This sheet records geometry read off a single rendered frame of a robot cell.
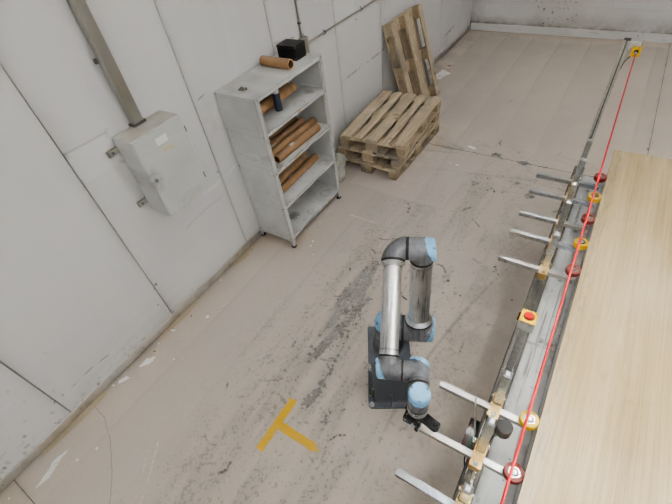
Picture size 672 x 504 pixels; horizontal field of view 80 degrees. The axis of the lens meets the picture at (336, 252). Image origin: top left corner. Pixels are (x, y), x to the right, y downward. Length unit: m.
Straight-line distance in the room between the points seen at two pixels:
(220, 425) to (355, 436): 0.97
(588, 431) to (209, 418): 2.37
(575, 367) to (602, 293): 0.53
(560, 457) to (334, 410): 1.53
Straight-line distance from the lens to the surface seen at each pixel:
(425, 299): 2.16
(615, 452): 2.20
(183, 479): 3.20
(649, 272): 2.89
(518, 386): 2.52
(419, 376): 1.82
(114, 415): 3.66
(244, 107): 3.34
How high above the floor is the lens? 2.80
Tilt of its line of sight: 45 degrees down
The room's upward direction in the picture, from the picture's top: 9 degrees counter-clockwise
